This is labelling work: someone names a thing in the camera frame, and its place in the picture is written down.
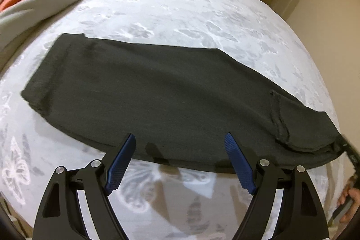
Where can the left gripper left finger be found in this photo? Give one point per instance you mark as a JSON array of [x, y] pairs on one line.
[[60, 216]]

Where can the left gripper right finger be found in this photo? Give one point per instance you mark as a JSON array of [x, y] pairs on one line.
[[301, 214]]

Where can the dark grey pants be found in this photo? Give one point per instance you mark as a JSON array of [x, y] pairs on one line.
[[178, 102]]

